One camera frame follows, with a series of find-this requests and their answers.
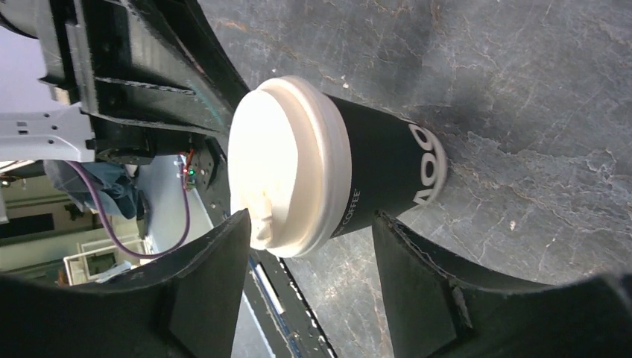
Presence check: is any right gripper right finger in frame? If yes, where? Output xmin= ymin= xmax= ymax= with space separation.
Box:
xmin=372 ymin=211 xmax=631 ymax=357

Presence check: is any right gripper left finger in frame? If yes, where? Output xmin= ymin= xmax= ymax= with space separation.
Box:
xmin=1 ymin=210 xmax=250 ymax=357

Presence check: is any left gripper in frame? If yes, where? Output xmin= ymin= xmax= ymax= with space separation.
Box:
xmin=31 ymin=1 xmax=249 ymax=165

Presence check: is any black paper coffee cup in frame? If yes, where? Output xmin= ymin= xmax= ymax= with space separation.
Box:
xmin=332 ymin=98 xmax=448 ymax=237

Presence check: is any white cup lid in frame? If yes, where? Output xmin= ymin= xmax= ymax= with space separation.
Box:
xmin=227 ymin=75 xmax=352 ymax=258

